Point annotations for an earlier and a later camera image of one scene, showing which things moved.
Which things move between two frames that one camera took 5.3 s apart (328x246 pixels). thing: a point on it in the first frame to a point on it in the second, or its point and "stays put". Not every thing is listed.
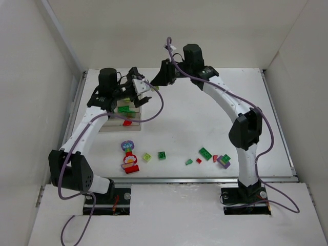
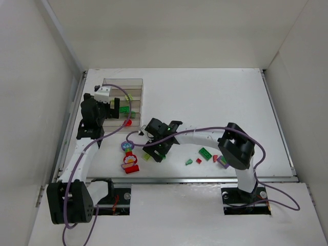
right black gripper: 167,73 to 152,151
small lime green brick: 146,157 stays put
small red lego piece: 127,123 stays put
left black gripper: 130,88 to 111,108
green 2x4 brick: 123,108 stays put
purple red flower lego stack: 130,160 stays put
